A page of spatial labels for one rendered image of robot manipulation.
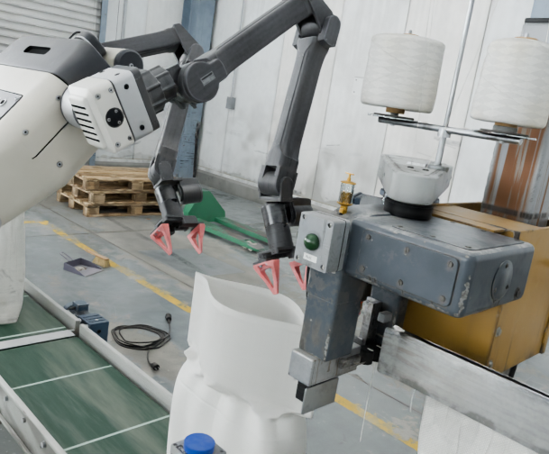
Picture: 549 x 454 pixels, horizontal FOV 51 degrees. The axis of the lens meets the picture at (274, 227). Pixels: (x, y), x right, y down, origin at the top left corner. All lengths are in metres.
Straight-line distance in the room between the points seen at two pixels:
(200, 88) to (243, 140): 7.82
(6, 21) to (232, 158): 3.59
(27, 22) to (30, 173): 7.51
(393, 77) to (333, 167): 6.45
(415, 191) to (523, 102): 0.26
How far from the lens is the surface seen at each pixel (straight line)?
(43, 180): 1.22
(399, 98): 1.28
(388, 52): 1.29
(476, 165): 6.62
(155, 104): 1.11
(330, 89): 7.85
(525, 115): 1.17
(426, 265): 0.91
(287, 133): 1.32
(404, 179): 1.06
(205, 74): 1.16
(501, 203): 1.39
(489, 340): 1.21
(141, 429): 2.09
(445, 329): 1.25
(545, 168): 1.38
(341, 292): 1.02
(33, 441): 2.12
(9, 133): 1.17
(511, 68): 1.17
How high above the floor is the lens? 1.51
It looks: 12 degrees down
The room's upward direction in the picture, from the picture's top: 9 degrees clockwise
